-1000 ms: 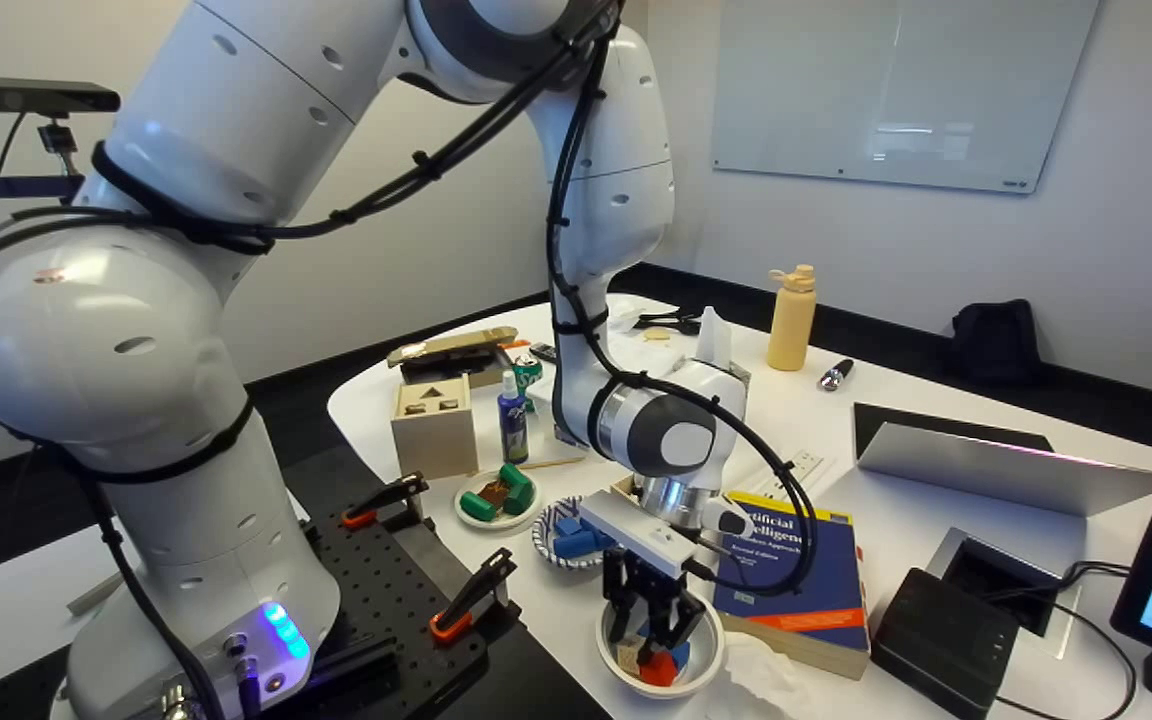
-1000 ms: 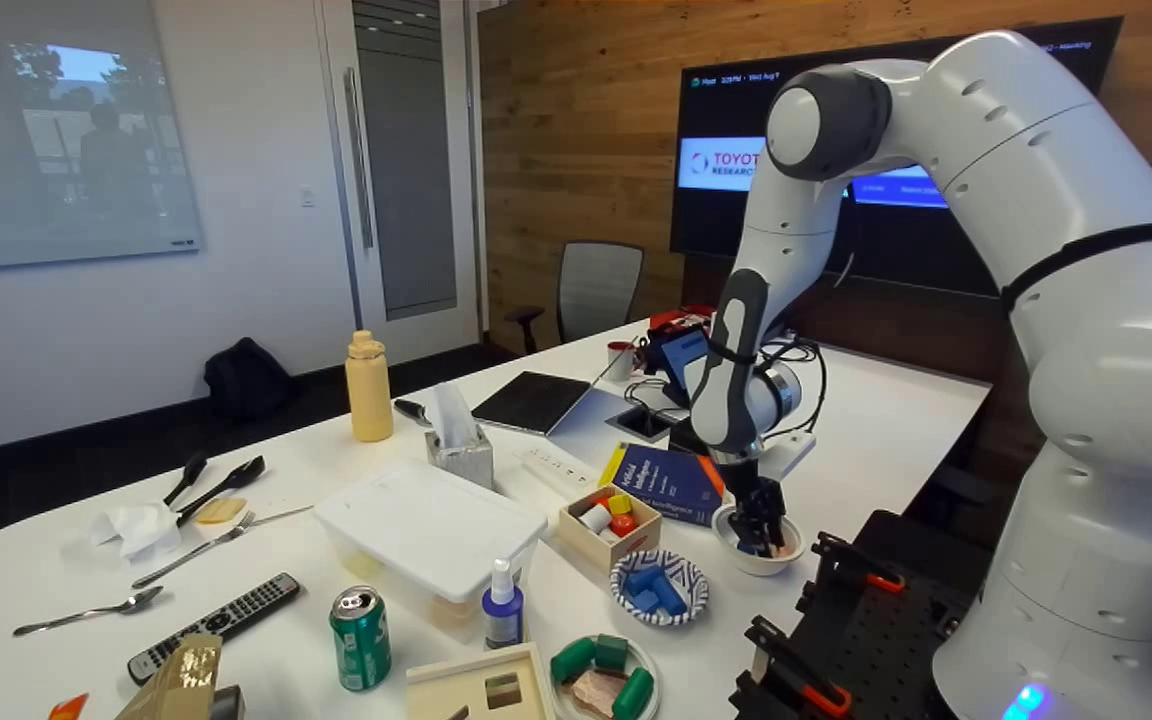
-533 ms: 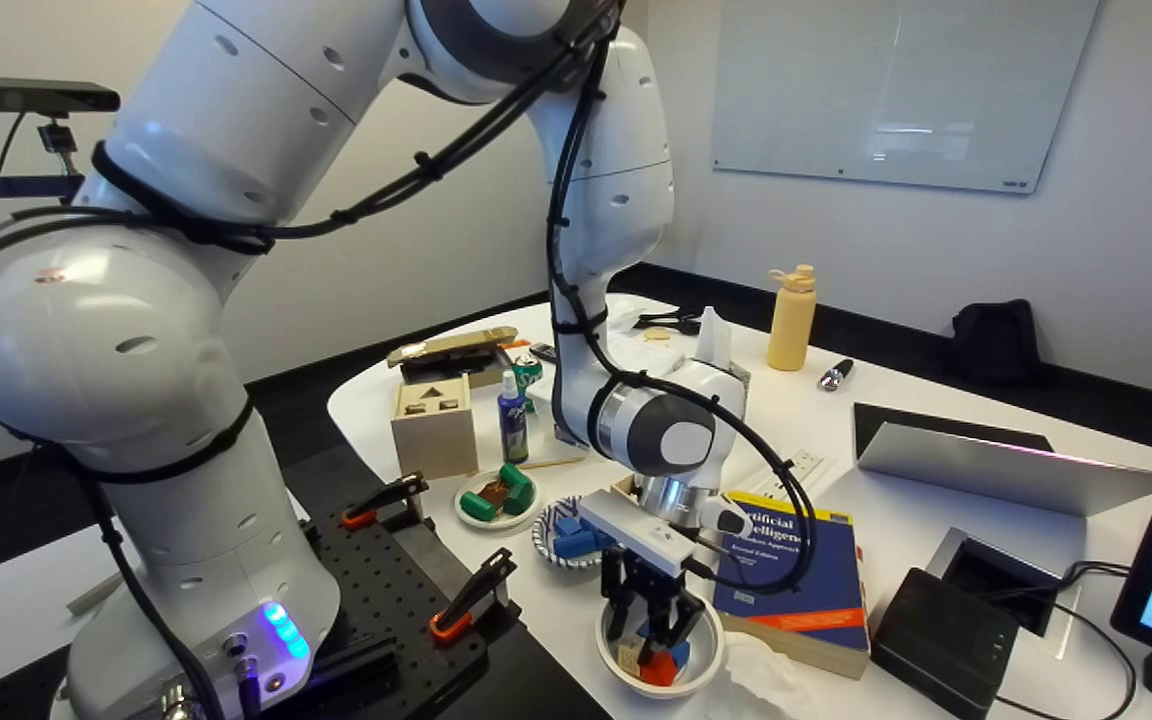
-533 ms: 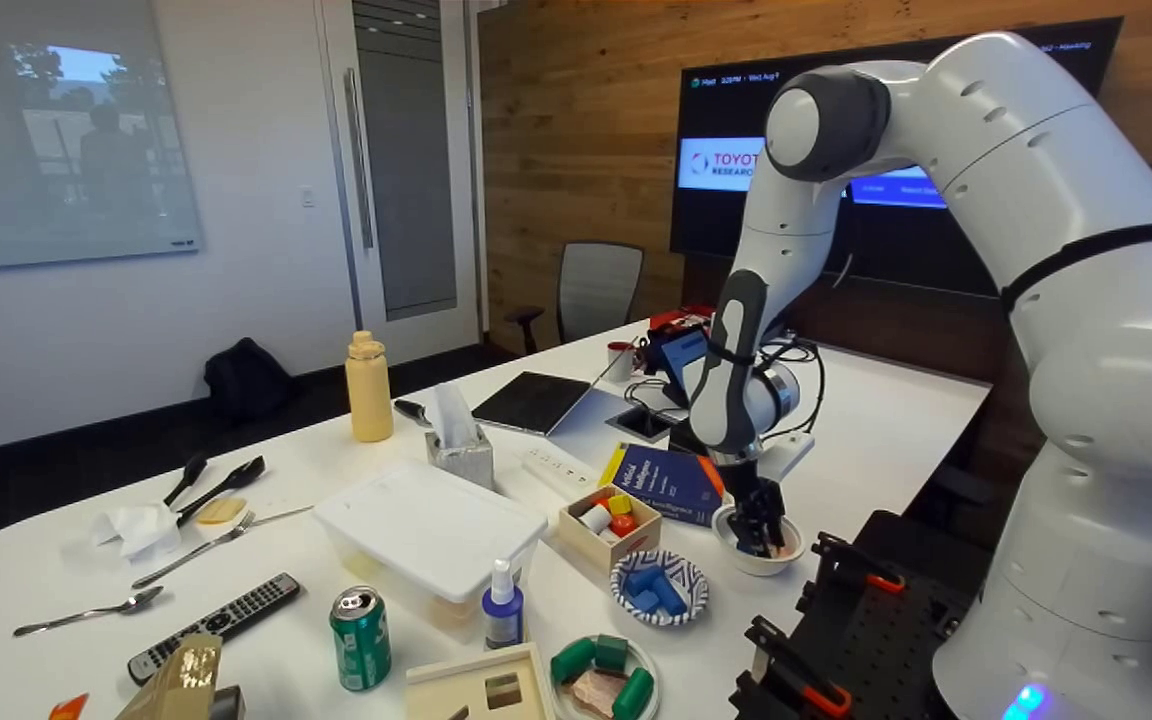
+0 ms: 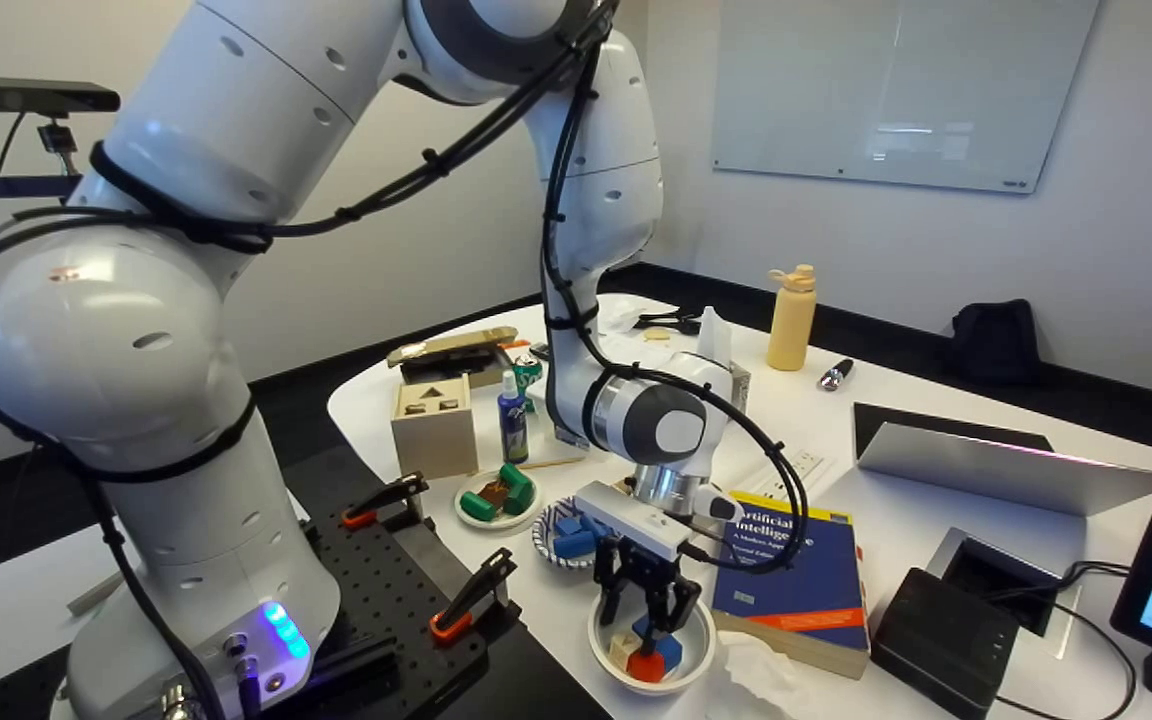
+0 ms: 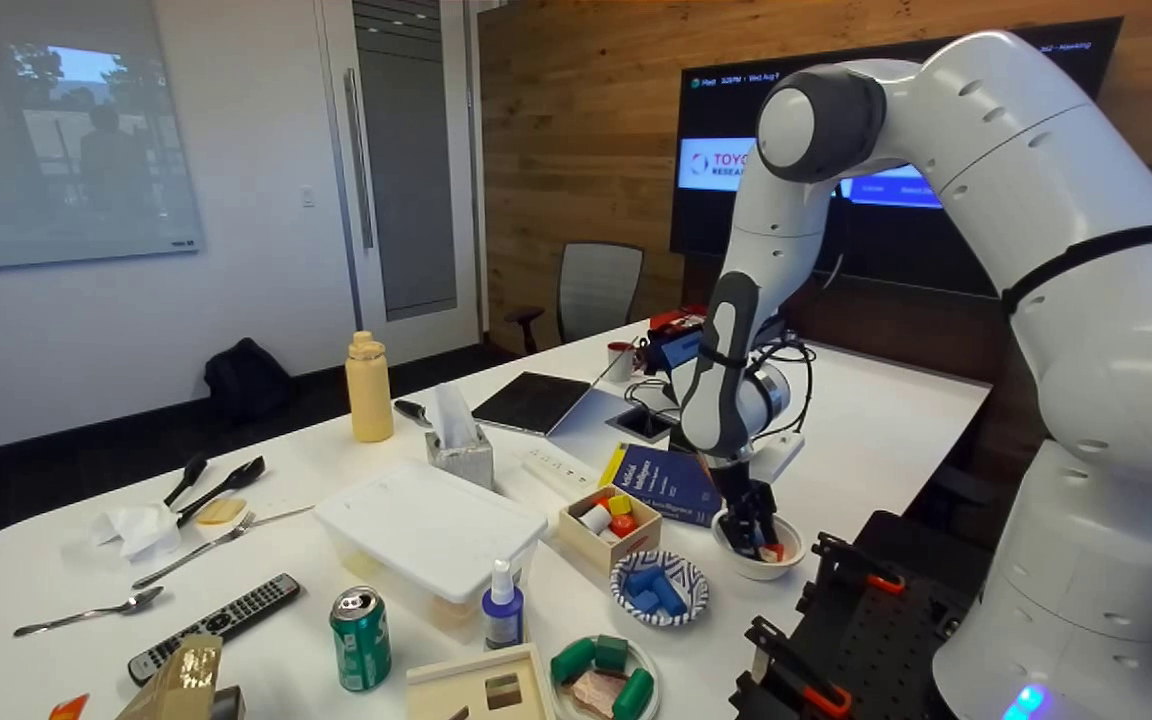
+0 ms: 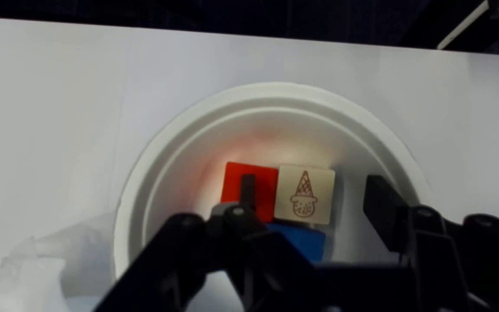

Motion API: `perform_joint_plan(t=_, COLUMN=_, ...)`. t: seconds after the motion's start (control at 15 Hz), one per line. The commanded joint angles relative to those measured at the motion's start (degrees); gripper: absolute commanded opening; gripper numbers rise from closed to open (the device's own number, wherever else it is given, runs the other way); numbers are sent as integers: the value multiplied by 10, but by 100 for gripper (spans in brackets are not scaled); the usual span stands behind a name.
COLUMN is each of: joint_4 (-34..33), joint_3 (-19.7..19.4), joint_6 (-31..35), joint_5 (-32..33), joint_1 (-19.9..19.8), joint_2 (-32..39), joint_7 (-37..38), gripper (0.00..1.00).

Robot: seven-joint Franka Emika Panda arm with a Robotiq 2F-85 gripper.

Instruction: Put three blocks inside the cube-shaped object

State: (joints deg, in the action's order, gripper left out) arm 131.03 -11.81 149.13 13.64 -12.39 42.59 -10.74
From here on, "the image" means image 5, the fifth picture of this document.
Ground grey tissue box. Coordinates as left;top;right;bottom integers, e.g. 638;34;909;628
697;305;757;412

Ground blue rectangular block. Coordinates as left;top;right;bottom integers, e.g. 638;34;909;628
630;622;690;664

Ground white bowl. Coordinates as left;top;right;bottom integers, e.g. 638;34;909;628
586;585;722;697

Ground black camera on stand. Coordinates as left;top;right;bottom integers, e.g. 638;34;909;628
0;72;125;163

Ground black marker pen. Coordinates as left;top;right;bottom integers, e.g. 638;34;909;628
813;357;856;395

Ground silver laptop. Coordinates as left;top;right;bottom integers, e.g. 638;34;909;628
851;419;1152;521

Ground wall whiteboard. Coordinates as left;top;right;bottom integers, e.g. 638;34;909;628
713;0;1109;198

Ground black flat pad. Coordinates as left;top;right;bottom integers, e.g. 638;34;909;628
942;533;1070;634

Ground black box device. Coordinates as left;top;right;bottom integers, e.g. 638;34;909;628
870;566;1024;720

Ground red wooden block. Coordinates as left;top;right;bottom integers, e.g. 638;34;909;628
630;648;672;689

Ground blue and orange book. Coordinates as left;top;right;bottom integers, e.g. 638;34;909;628
710;486;874;678

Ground blue patterned paper plate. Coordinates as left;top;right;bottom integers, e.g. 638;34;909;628
534;496;622;576

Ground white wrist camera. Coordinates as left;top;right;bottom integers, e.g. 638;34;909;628
573;481;691;566

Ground black power cable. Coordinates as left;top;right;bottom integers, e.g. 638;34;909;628
991;555;1146;720

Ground wooden shape sorter cube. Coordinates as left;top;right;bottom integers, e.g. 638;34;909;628
390;373;484;481

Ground black clamp orange tips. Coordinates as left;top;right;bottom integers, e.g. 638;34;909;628
429;544;519;648
336;473;434;533

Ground beige bottle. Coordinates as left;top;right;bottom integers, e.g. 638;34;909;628
763;259;823;377

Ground small white plate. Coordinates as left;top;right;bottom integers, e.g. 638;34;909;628
451;465;546;535

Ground black bag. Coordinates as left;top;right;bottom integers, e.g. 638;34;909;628
947;296;1046;390

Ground blue spray bottle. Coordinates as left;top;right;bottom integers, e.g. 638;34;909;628
497;366;534;466

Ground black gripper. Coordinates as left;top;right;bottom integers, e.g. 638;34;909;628
591;535;705;639

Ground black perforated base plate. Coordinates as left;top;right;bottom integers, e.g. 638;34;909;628
289;450;610;720

